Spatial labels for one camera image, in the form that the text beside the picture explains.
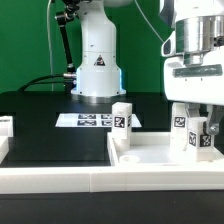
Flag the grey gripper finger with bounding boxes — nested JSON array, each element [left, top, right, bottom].
[[185, 103, 200, 118], [204, 105, 224, 135]]

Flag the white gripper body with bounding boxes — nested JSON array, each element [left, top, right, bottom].
[[161, 33, 224, 106]]

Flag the white square tabletop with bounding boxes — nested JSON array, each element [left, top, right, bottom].
[[107, 132, 224, 166]]

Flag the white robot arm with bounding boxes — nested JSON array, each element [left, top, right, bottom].
[[71, 0, 224, 135]]

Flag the white marker sheet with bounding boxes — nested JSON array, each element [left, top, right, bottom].
[[54, 113, 142, 128]]

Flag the black cable bundle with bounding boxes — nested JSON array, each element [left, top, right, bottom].
[[18, 73, 77, 93]]

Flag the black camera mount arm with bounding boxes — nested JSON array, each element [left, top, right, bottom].
[[55, 0, 81, 77]]

